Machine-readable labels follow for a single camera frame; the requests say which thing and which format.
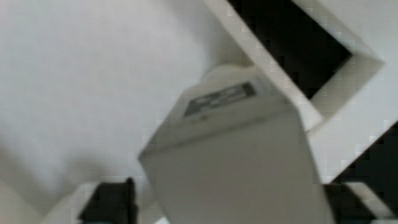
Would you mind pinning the white table leg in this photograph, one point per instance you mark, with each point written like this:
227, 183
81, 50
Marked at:
227, 159

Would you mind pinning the white square tabletop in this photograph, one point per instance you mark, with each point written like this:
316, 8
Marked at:
101, 57

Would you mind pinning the white L-shaped obstacle fence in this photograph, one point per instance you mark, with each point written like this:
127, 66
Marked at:
357, 99

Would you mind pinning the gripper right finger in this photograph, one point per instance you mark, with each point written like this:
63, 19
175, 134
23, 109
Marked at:
357, 205

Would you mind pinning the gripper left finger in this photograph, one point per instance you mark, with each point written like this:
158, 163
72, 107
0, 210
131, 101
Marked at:
99, 204

